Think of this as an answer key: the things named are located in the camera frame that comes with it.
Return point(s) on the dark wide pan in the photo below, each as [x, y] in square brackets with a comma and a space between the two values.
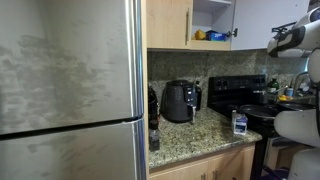
[295, 106]

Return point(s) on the small dark pepper grinder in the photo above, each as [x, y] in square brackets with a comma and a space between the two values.
[154, 136]

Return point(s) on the dark glass bottle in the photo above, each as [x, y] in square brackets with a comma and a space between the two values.
[198, 96]

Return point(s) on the tall wooden side panel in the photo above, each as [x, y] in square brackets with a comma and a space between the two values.
[145, 66]

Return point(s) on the dark grey air fryer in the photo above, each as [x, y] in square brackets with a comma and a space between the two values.
[176, 101]

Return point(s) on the stainless steel refrigerator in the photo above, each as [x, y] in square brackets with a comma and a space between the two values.
[66, 83]

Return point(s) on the yellow sponge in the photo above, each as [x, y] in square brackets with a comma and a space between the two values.
[284, 98]

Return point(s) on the green glass bottle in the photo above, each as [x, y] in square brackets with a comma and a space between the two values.
[273, 86]

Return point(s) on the light wood cupboard door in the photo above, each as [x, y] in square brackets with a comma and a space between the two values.
[166, 23]
[260, 20]

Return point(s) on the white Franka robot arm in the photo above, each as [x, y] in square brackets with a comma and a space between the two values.
[296, 126]

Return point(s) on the wooden base cabinet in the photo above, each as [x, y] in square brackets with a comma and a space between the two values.
[226, 163]

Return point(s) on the clear plastic bottle black cap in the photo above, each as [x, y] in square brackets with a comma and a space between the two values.
[240, 125]

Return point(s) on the black electric stove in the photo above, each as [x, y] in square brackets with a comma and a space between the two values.
[233, 90]

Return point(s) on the black frying pan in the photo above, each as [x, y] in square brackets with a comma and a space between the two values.
[258, 111]

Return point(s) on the chrome sink faucet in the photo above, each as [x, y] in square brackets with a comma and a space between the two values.
[300, 80]

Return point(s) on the yellow bag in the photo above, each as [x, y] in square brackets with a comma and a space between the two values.
[200, 35]

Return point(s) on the wooden wall cupboard body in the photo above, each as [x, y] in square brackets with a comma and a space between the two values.
[210, 45]

